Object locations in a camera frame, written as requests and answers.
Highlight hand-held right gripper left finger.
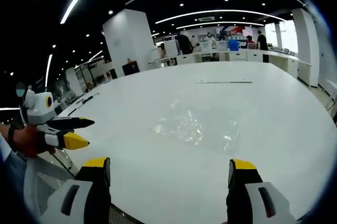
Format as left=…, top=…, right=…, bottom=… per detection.
left=39, top=157, right=113, bottom=224

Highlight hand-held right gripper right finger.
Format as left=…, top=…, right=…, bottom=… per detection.
left=225, top=158, right=299, bottom=224

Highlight pile of clear food packaging bags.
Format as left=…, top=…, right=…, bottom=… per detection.
left=151, top=99, right=241, bottom=154

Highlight person's left hand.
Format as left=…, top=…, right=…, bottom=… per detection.
left=14, top=125, right=57, bottom=158

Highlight black pen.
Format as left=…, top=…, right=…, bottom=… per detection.
left=76, top=93, right=100, bottom=104
left=67, top=104, right=85, bottom=117

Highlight white mesh chair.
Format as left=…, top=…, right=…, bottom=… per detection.
left=23, top=152, right=80, bottom=219

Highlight black cabinet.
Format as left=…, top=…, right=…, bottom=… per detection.
left=122, top=60, right=141, bottom=76

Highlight white pillar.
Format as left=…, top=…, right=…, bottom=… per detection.
left=102, top=8, right=156, bottom=78

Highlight metal strip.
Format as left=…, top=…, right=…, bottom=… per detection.
left=196, top=79, right=253, bottom=85

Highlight long white counter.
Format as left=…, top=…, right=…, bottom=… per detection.
left=147, top=48, right=313, bottom=80

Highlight black wrist strap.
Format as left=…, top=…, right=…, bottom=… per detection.
left=7, top=126, right=18, bottom=152

